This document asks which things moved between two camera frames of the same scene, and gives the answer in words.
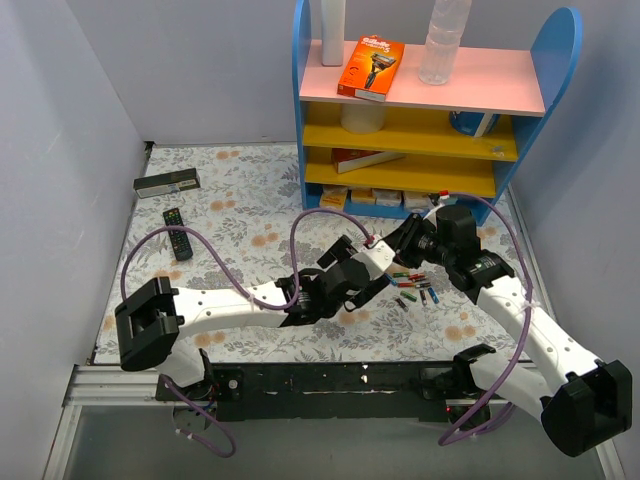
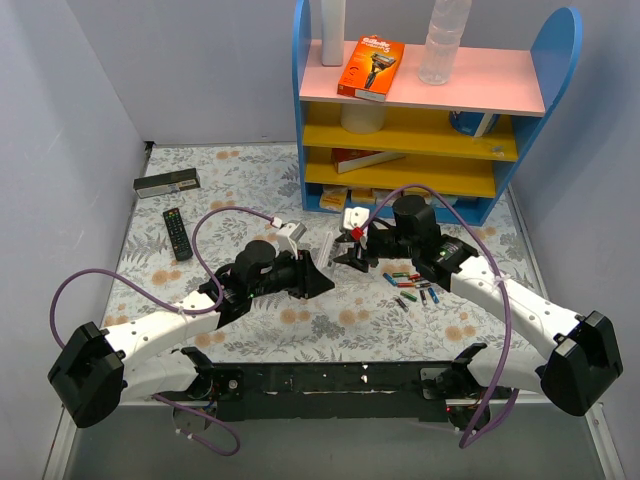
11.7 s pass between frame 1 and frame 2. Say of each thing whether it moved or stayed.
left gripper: moved
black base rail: stayed
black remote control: stayed
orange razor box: stayed
